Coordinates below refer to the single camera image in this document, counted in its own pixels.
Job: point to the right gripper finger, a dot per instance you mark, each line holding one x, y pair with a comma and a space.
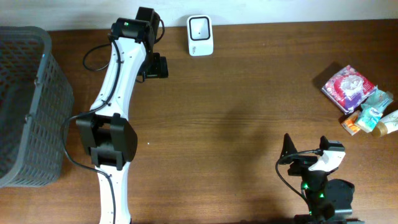
288, 147
324, 143

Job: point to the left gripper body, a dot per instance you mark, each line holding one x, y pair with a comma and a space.
154, 65

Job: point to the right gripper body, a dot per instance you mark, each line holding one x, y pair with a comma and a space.
300, 168

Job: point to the orange tissue pocket pack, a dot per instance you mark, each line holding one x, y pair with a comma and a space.
349, 123

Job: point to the teal tissue pocket pack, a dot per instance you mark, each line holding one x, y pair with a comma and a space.
368, 119

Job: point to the red purple tissue pack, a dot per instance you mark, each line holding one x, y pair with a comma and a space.
348, 89

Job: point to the cream tube gold cap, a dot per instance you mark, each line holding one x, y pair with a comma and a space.
386, 125

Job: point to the mint green wipes packet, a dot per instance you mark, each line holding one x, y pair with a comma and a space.
377, 102

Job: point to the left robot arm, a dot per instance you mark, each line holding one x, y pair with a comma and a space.
105, 131

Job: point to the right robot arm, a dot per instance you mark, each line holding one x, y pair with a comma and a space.
328, 201

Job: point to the white barcode scanner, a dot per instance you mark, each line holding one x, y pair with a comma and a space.
200, 35

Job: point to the grey plastic mesh basket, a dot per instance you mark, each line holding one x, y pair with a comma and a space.
36, 98

